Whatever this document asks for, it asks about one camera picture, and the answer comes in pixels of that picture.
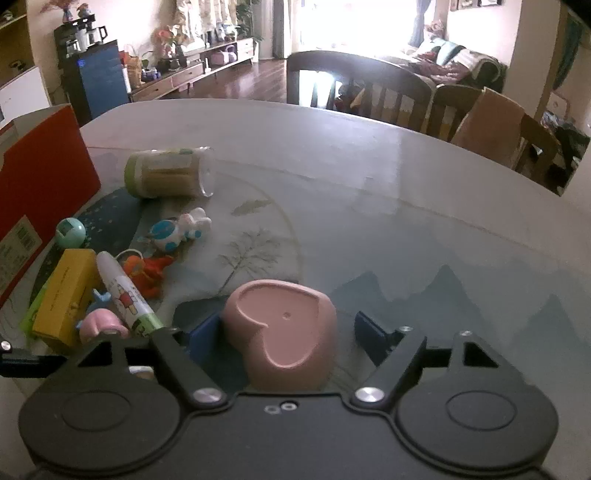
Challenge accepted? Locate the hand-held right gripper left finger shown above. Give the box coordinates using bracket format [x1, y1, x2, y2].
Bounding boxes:
[65, 313, 229, 410]

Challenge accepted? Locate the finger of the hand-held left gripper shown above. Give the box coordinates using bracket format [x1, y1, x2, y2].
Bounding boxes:
[0, 340, 63, 377]

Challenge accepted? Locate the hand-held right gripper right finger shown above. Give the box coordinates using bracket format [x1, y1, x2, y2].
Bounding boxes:
[351, 311, 525, 411]

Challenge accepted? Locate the pink heart-shaped dish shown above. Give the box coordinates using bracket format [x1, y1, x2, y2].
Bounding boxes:
[224, 279, 338, 391]

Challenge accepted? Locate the yellow box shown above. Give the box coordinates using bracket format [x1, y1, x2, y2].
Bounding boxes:
[31, 248, 103, 354]

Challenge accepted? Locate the pink figure with blue bird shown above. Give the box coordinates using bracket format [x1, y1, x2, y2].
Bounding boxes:
[76, 288, 130, 345]

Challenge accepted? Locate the white tube with green cap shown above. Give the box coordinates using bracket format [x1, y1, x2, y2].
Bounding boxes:
[95, 251, 165, 336]

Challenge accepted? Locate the red cardboard box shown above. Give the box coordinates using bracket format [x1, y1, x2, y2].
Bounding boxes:
[0, 104, 102, 308]

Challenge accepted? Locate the orange toy figure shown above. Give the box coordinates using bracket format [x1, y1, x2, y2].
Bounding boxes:
[115, 249, 175, 301]

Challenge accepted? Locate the blue and white robot toy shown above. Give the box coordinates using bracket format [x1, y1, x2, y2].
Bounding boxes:
[137, 207, 212, 253]

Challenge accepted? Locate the teal round toy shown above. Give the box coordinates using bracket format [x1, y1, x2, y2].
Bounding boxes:
[56, 217, 88, 249]

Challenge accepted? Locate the clear jar with green lid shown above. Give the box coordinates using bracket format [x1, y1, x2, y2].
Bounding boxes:
[124, 146, 216, 199]

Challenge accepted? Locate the wooden dining chair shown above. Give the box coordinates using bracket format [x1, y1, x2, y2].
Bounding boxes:
[286, 50, 437, 135]
[431, 85, 562, 186]

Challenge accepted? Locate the low white TV cabinet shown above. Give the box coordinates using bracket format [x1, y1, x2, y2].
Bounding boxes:
[129, 37, 262, 103]

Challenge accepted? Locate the sofa with blankets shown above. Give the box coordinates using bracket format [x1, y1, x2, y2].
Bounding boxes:
[382, 36, 509, 94]

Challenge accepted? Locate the pink flower bouquet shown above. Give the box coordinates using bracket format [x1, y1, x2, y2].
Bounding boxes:
[154, 25, 186, 71]

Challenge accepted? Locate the grey curtain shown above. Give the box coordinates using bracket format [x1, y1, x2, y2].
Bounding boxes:
[271, 0, 302, 61]

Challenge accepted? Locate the black coffee machine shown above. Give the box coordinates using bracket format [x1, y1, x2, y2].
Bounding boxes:
[54, 16, 110, 59]

